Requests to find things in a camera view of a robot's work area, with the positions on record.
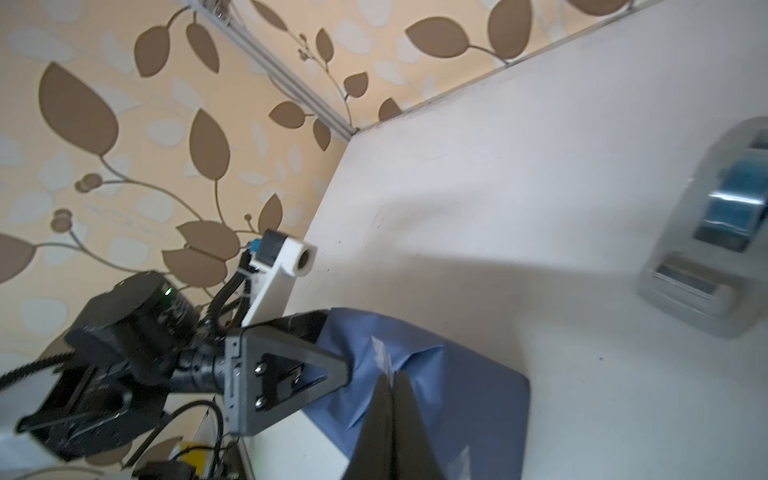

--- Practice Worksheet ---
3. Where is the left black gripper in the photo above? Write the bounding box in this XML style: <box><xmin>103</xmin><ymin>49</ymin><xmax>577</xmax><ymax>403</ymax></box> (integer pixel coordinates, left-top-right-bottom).
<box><xmin>223</xmin><ymin>310</ymin><xmax>351</xmax><ymax>437</ymax></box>

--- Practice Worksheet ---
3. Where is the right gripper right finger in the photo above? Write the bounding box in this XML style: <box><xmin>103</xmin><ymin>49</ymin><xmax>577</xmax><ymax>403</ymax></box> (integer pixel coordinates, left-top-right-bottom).
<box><xmin>392</xmin><ymin>371</ymin><xmax>445</xmax><ymax>480</ymax></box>

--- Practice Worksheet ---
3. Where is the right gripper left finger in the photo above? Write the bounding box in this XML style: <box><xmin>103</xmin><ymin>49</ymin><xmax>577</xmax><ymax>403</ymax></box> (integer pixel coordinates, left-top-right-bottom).
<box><xmin>342</xmin><ymin>374</ymin><xmax>393</xmax><ymax>480</ymax></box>

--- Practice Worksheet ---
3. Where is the blue wrapping paper sheet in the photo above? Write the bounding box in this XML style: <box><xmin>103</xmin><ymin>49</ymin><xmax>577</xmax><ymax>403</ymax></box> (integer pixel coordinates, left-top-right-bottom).
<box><xmin>304</xmin><ymin>308</ymin><xmax>530</xmax><ymax>479</ymax></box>

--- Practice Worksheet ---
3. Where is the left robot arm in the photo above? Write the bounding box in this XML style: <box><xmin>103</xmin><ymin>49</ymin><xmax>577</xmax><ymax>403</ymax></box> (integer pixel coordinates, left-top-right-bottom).
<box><xmin>1</xmin><ymin>271</ymin><xmax>351</xmax><ymax>461</ymax></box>

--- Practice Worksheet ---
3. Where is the clear adhesive tape piece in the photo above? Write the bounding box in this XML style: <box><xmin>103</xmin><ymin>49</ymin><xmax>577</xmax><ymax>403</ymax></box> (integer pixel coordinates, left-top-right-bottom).
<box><xmin>371</xmin><ymin>336</ymin><xmax>395</xmax><ymax>386</ymax></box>

